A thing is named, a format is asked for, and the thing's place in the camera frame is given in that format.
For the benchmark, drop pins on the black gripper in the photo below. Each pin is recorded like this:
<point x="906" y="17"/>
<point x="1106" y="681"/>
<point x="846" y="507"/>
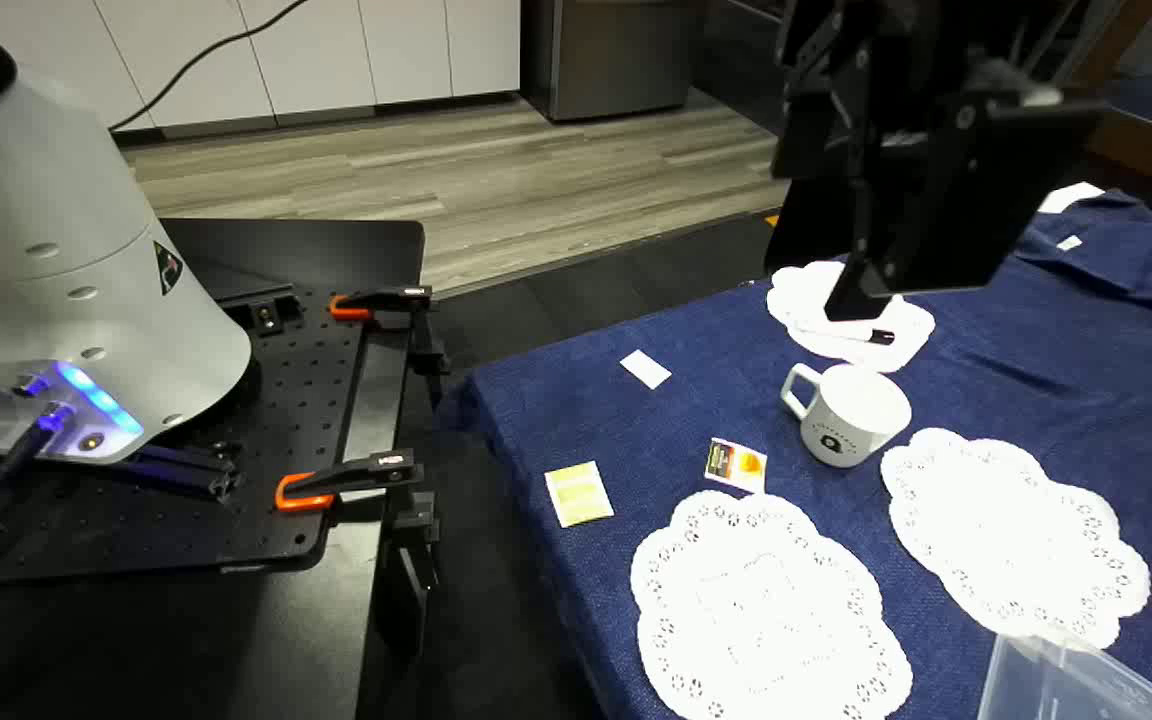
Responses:
<point x="921" y="172"/>

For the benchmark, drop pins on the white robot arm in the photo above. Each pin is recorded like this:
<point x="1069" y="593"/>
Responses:
<point x="57" y="242"/>

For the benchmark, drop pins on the white paper lace doily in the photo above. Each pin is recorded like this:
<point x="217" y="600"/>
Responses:
<point x="800" y="312"/>
<point x="761" y="613"/>
<point x="1016" y="534"/>

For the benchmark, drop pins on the white ceramic mug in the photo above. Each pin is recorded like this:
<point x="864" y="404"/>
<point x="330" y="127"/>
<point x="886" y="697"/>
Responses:
<point x="858" y="422"/>

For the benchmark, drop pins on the small colourful printed card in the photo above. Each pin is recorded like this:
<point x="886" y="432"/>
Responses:
<point x="737" y="465"/>

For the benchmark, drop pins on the small white tag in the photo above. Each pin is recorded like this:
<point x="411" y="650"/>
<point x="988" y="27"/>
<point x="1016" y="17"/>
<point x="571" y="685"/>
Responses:
<point x="1069" y="242"/>

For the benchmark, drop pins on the dark blue denim tablecloth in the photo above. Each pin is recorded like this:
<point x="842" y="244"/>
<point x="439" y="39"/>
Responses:
<point x="680" y="426"/>

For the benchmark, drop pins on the small white paper card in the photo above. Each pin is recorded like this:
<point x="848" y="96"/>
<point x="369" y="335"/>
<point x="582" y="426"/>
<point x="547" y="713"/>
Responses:
<point x="644" y="371"/>

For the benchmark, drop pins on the white paper sheet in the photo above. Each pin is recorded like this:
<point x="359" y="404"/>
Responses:
<point x="1069" y="196"/>

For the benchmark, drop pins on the yellow sticky note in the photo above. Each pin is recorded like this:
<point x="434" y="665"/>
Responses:
<point x="577" y="495"/>

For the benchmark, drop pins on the stainless steel appliance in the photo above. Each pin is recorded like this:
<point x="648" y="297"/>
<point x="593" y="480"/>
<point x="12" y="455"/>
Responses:
<point x="609" y="55"/>

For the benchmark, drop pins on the clear plastic container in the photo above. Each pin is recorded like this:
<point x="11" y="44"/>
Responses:
<point x="1069" y="685"/>

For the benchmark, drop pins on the white cabinet row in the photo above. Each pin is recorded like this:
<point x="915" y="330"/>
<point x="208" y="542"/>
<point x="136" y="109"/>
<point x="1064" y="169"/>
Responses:
<point x="376" y="44"/>

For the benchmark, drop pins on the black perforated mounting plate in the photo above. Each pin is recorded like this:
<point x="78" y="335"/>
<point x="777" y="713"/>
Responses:
<point x="298" y="400"/>

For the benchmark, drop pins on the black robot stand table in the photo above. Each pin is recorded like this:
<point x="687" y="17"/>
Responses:
<point x="269" y="640"/>

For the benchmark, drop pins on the small black bracket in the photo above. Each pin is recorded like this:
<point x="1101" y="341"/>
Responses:
<point x="278" y="312"/>

